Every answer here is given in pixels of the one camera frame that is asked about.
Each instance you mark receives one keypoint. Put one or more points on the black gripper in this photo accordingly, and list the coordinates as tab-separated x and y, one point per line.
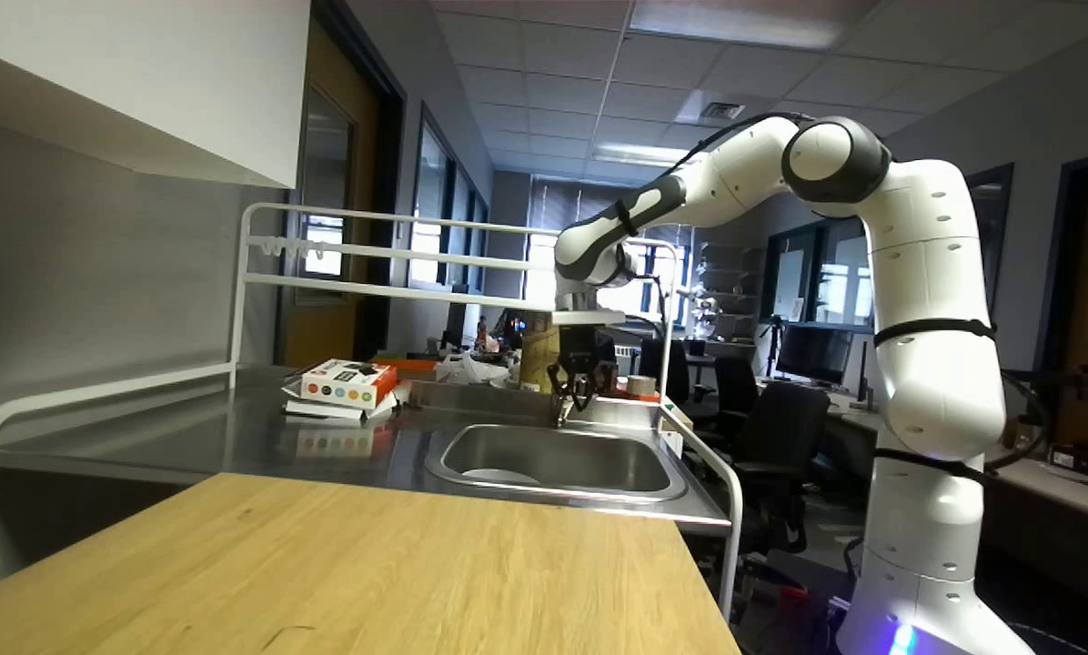
575	366

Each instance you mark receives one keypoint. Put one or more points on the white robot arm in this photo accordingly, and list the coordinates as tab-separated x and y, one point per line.
933	348

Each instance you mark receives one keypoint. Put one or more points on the toy stove box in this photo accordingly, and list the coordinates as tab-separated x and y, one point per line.
347	392

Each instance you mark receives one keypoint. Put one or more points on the stainless steel sink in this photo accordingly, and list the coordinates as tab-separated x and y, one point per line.
554	463

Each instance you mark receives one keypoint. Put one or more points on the black office chair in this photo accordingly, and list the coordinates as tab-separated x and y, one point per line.
773	461

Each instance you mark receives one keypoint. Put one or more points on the white metal rack frame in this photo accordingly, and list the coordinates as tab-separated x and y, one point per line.
712	496

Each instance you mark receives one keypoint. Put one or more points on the white wall cabinet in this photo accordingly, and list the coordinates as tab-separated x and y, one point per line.
182	87

